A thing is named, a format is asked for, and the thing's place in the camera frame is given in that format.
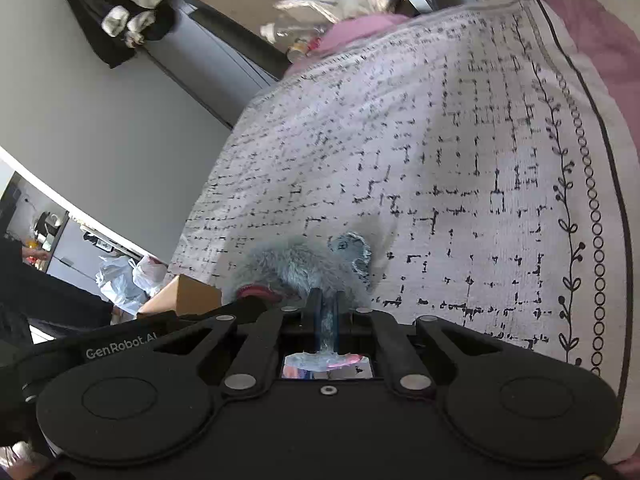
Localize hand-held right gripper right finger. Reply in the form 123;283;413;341
326;294;507;399

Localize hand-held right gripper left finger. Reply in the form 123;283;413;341
75;287;325;403

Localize cardboard box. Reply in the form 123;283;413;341
137;274;223;317

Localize white black-patterned bedspread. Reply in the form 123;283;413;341
167;0;640;467

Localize black and white hanging clothes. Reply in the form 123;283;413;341
59;0;177;70

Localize clear plastic bottle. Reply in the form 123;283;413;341
259;16;326;45

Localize dark shelf unit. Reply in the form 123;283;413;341
0;172;71;273

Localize cream pillow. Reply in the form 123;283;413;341
585;0;640;28

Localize dark cloth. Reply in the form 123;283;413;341
0;237;113;356

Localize grey wardrobe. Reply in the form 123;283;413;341
142;0;296;128

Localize red and white plastic bag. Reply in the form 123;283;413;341
131;255;168;295

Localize pink bed sheet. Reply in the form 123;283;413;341
532;0;640;176

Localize grey plush toy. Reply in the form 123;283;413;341
222;232;375;312

